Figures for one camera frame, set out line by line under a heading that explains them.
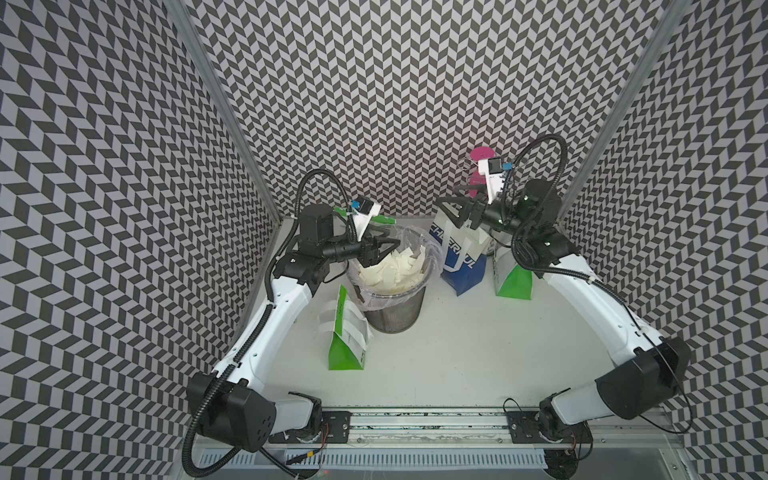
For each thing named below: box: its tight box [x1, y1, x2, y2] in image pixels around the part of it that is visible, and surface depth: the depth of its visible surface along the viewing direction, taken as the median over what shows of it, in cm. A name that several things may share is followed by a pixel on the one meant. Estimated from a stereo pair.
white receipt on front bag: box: [318, 300, 373, 351], surface depth 72 cm
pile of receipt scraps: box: [358, 246, 426, 295], surface depth 84 cm
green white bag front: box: [318, 284, 373, 370], surface depth 72 cm
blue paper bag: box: [429, 207, 491, 296], surface depth 88 cm
